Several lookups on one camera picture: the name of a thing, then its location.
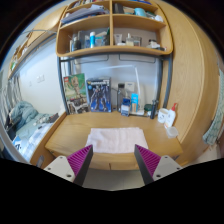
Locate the small blue box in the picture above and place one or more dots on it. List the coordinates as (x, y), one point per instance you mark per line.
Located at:
(125, 107)

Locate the clear plastic cup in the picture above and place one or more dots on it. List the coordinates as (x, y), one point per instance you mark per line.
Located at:
(172, 132)

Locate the pink folded towel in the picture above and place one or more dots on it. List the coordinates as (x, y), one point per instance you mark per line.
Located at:
(116, 140)

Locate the bed with light sheets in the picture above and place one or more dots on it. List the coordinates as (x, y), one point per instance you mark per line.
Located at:
(29, 136)

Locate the white glue bottle red cap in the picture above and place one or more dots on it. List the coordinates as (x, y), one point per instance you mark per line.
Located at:
(170, 117)

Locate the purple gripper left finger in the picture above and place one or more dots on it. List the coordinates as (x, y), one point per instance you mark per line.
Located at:
(79, 162)

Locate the green Lego box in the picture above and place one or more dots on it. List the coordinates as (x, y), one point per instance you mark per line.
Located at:
(75, 93)

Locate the grey water bottle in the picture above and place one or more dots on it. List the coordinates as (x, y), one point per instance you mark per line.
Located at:
(120, 95)

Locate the white mug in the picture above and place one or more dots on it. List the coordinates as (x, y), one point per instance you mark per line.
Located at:
(162, 115)

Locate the teal bed blanket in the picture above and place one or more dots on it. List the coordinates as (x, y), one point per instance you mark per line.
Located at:
(22, 113)

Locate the black cylinder bottle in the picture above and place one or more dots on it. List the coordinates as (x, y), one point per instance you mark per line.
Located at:
(153, 110)

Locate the light blue carton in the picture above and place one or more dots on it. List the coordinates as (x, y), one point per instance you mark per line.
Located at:
(134, 102)

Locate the wooden desk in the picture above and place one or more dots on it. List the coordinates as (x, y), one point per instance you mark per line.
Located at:
(69, 133)

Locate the blue robot model box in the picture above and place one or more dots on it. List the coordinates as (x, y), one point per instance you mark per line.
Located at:
(99, 92)

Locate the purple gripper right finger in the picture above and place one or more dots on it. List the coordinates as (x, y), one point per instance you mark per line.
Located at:
(147, 162)

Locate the wooden wall shelf unit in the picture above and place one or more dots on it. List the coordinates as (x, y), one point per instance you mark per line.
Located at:
(91, 27)

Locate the white desk lamp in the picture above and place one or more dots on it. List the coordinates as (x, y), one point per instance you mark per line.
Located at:
(140, 110)

